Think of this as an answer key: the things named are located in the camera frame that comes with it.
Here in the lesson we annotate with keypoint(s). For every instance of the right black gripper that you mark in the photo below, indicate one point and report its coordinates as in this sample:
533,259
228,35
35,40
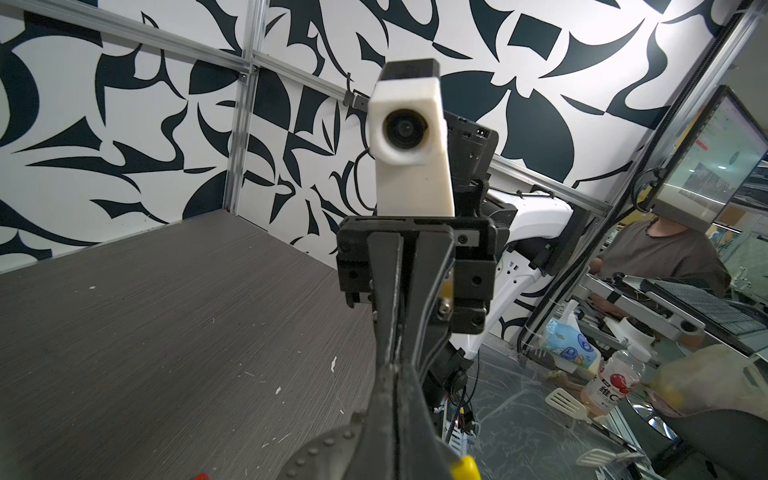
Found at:
439,271

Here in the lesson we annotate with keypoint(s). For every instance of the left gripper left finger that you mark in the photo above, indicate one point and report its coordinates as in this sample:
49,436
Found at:
375,454

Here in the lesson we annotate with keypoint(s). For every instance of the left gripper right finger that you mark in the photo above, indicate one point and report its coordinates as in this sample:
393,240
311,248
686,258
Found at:
420,454

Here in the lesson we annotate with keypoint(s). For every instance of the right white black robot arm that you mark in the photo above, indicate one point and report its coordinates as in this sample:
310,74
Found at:
537,233

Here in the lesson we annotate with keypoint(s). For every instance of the blue snack packet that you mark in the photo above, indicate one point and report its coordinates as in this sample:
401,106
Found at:
571,350

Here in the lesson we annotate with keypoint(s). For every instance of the plastic drink bottle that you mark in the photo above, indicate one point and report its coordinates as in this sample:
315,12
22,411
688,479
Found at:
615,380

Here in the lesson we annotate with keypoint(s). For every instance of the seated person grey shirt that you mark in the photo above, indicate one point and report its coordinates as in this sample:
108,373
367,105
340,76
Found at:
662,248

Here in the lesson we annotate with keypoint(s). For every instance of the black keyboard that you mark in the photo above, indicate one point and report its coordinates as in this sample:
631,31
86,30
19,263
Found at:
700,303

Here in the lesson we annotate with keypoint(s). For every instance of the computer monitor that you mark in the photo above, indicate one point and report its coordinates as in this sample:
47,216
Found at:
720,151

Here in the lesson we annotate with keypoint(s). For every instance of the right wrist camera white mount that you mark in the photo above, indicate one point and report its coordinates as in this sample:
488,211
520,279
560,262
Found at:
407,135

